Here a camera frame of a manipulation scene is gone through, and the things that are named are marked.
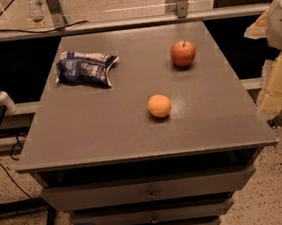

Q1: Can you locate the grey drawer cabinet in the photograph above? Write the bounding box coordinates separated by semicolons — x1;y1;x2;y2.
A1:
17;22;276;216

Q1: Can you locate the black cable on railing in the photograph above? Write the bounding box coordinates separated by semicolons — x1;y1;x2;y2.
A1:
0;0;90;39

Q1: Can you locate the red apple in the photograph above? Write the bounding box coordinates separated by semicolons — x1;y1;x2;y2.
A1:
170;40;196;68

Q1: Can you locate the middle grey drawer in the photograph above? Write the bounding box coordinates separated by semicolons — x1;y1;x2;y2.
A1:
71;198;234;225

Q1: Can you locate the grey metal railing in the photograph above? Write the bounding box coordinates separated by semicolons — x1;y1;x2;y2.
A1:
0;0;269;41

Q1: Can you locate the orange fruit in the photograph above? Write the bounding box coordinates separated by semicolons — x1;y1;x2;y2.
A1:
147;94;172;118

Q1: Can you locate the top grey drawer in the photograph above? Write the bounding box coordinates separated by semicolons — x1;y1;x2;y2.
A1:
41;165;255;212

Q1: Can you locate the black floor cable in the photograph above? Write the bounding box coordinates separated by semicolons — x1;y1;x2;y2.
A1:
0;131;36;204

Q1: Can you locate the white pump bottle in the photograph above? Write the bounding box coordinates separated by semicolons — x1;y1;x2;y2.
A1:
0;90;17;114

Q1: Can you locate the blue white chip bag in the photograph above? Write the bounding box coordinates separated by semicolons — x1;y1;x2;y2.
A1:
56;51;119;87

